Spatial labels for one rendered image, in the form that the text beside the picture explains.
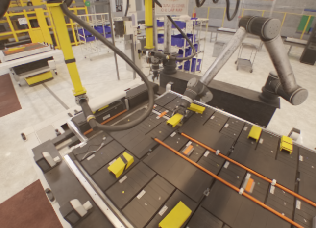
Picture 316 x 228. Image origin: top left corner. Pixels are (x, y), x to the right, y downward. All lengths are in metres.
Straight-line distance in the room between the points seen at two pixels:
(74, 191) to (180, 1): 1.78
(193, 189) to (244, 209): 0.27
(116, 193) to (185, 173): 0.41
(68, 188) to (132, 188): 0.46
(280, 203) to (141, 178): 0.78
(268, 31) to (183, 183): 1.20
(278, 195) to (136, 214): 0.78
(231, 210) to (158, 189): 0.39
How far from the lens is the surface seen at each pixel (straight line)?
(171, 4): 1.66
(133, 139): 1.14
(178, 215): 0.82
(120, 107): 1.39
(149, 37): 1.60
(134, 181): 0.94
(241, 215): 0.95
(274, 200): 1.08
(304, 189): 1.24
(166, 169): 0.97
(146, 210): 0.87
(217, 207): 0.92
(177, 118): 1.29
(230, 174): 1.05
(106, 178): 0.99
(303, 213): 1.14
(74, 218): 1.03
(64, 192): 1.20
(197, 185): 0.94
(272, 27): 1.41
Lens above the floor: 1.83
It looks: 35 degrees down
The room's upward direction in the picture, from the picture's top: straight up
